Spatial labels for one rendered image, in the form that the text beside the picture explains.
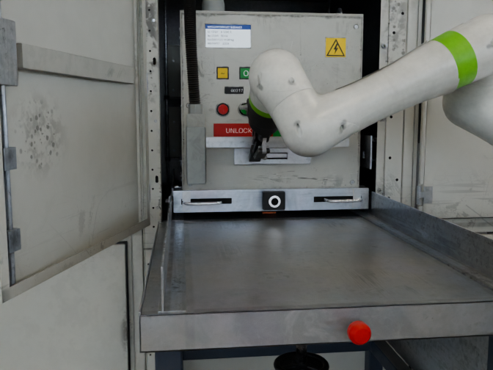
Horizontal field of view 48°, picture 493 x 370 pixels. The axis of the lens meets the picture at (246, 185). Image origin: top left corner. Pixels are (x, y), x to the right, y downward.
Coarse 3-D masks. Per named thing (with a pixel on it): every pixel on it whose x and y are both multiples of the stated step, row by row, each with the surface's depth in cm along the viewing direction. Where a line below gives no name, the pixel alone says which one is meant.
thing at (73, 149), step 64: (0, 0) 83; (64, 0) 105; (128, 0) 134; (0, 64) 83; (64, 64) 102; (128, 64) 135; (0, 128) 83; (64, 128) 106; (128, 128) 136; (0, 192) 83; (64, 192) 107; (128, 192) 137; (0, 256) 83; (64, 256) 107
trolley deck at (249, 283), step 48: (192, 240) 124; (240, 240) 124; (288, 240) 124; (336, 240) 124; (384, 240) 124; (144, 288) 89; (192, 288) 90; (240, 288) 90; (288, 288) 90; (336, 288) 90; (384, 288) 90; (432, 288) 90; (480, 288) 90; (144, 336) 78; (192, 336) 79; (240, 336) 80; (288, 336) 81; (336, 336) 82; (384, 336) 83; (432, 336) 84
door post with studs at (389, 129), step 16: (384, 0) 145; (400, 0) 145; (384, 16) 145; (400, 16) 146; (384, 32) 146; (400, 32) 146; (384, 48) 146; (400, 48) 147; (384, 64) 147; (400, 112) 149; (384, 128) 149; (400, 128) 149; (400, 144) 150; (384, 160) 150; (400, 160) 150; (384, 176) 151; (400, 176) 151; (384, 192) 151
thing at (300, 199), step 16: (176, 192) 148; (192, 192) 148; (208, 192) 149; (224, 192) 149; (240, 192) 150; (256, 192) 150; (288, 192) 151; (304, 192) 152; (320, 192) 152; (336, 192) 153; (352, 192) 153; (368, 192) 154; (176, 208) 148; (192, 208) 149; (208, 208) 149; (224, 208) 150; (240, 208) 150; (256, 208) 151; (288, 208) 152; (304, 208) 152; (320, 208) 153; (336, 208) 153; (352, 208) 154
